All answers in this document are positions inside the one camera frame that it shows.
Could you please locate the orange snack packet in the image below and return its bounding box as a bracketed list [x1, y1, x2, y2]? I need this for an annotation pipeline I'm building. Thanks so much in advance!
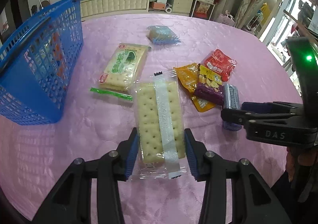
[173, 63, 216, 112]

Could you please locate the green cracker packet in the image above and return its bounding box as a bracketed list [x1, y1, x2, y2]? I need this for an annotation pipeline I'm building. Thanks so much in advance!
[99, 43, 151, 90]

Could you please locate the person's dark clothing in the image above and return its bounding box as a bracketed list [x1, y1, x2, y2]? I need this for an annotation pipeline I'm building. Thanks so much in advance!
[272, 172, 318, 224]

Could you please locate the orange box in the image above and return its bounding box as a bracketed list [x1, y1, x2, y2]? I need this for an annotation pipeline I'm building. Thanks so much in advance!
[150, 1, 166, 11]

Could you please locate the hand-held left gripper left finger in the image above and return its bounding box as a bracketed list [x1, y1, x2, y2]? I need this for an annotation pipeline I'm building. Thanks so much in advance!
[32, 127, 139, 224]

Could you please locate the person's right hand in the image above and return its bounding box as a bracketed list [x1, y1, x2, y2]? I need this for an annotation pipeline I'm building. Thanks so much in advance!
[285, 146, 299, 183]

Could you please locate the orange printed carton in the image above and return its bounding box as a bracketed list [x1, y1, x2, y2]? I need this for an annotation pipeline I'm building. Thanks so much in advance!
[195, 3, 214, 18]

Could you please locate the blue plastic basket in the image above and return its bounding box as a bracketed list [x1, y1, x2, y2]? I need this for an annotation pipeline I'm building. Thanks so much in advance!
[0, 0, 86, 125]

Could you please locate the green stick packet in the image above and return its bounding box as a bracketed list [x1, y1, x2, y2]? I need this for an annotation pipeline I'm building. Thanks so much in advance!
[90, 87, 133, 101]

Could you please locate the yellow hanging bag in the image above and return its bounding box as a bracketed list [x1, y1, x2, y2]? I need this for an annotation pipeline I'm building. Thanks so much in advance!
[260, 3, 272, 19]

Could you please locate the blue grey snack packet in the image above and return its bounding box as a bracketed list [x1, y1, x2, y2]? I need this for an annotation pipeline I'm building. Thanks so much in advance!
[222, 83, 242, 131]

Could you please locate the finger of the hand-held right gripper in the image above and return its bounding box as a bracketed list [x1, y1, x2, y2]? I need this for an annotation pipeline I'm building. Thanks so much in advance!
[241, 101, 305, 115]
[221, 108, 318, 150]

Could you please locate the cream TV cabinet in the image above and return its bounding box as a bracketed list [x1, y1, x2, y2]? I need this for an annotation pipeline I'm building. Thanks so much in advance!
[79, 0, 195, 19]

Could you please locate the pink bag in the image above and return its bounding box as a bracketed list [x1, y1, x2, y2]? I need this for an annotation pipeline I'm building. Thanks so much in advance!
[215, 10, 236, 27]

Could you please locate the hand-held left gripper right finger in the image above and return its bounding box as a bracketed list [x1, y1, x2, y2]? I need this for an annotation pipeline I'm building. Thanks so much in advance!
[184, 128, 292, 224]

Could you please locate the red snack packet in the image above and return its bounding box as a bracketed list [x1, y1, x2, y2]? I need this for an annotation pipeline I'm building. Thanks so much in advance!
[204, 49, 238, 82]

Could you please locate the yellow purple snack packet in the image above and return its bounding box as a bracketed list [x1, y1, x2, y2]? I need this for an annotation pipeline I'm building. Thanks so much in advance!
[194, 64, 224, 105]

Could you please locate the clear cracker packet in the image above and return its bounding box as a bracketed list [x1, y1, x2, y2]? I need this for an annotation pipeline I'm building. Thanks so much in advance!
[130, 70, 188, 180]

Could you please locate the light blue snack packet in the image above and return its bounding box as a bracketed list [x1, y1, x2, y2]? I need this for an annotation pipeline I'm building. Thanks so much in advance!
[30, 40, 57, 83]

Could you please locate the blue cracker packet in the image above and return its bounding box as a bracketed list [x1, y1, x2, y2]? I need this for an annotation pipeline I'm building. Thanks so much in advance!
[146, 25, 180, 45]

